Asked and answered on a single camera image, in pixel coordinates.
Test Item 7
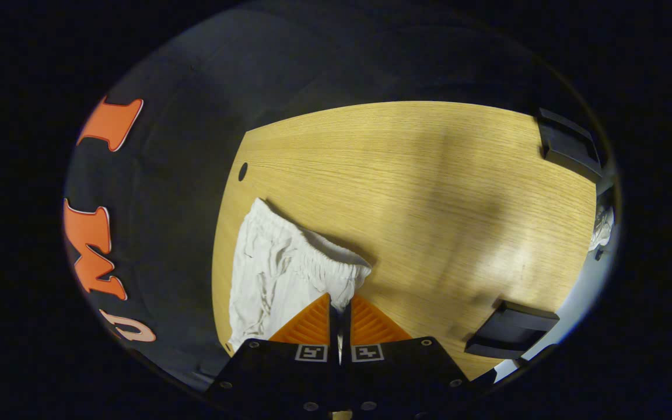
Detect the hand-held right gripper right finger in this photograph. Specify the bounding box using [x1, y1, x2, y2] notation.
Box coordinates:
[341, 293, 471, 412]

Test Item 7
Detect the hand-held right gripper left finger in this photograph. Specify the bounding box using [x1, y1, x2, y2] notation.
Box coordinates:
[205, 293, 340, 412]

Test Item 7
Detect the black plastic block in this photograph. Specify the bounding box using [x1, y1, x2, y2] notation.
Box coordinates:
[464, 300, 560, 361]
[537, 108, 604, 183]

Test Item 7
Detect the white crumpled cloth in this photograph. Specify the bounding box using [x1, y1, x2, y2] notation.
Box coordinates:
[590, 205, 615, 253]

